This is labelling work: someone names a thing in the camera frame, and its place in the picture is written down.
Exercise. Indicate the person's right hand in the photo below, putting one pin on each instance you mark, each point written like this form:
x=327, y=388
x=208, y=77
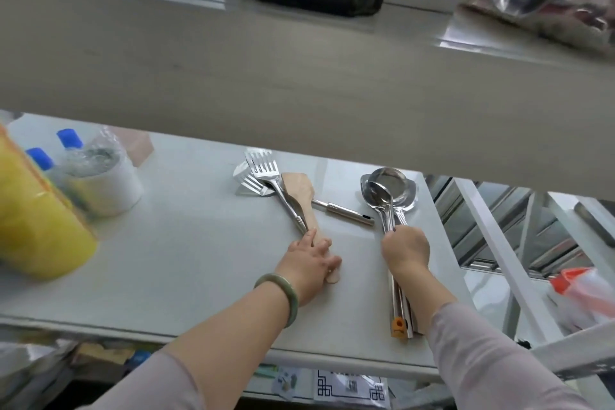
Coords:
x=406, y=253

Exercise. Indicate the person's left hand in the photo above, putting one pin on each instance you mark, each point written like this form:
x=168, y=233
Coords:
x=307, y=270

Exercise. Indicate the small steel ladle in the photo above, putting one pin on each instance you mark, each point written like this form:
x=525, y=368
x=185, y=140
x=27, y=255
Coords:
x=378, y=193

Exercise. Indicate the slotted steel turner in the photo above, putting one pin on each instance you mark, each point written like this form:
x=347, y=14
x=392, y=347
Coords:
x=263, y=165
x=346, y=213

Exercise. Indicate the large steel ladle orange tip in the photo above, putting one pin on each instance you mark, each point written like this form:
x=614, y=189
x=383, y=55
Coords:
x=389, y=179

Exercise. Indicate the wooden spatula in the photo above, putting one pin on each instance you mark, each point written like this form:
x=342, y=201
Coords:
x=300, y=193

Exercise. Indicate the person's right forearm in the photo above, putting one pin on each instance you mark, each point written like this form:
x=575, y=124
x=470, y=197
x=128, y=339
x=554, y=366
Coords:
x=480, y=361

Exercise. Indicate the person's left forearm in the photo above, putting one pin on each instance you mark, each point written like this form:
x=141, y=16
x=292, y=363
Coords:
x=216, y=352

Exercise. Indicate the white table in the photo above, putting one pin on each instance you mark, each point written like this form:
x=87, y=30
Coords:
x=202, y=251

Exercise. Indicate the green white packet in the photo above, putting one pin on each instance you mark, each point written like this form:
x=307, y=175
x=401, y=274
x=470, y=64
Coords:
x=290, y=383

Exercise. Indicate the white packet black pattern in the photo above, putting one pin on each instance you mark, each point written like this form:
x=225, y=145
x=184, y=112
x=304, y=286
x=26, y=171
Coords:
x=350, y=390

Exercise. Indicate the orange-capped white bottle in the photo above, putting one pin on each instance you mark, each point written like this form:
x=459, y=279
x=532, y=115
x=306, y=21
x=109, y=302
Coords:
x=576, y=285

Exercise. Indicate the grey upper shelf board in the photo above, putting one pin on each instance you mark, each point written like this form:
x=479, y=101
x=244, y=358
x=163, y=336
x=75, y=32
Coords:
x=288, y=97

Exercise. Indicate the pink block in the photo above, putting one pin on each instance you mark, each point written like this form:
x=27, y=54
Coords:
x=139, y=145

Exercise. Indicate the wrapped white tape roll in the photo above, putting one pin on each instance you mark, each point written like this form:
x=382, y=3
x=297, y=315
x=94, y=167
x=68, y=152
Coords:
x=105, y=188

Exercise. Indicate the wrapped yellow tape rolls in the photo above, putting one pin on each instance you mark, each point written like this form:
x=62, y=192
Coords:
x=38, y=232

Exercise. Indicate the blue-capped bottle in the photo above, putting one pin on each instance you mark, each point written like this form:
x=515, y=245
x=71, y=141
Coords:
x=39, y=158
x=69, y=138

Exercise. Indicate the white metal rack frame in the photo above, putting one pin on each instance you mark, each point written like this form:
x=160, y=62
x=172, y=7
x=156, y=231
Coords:
x=498, y=251

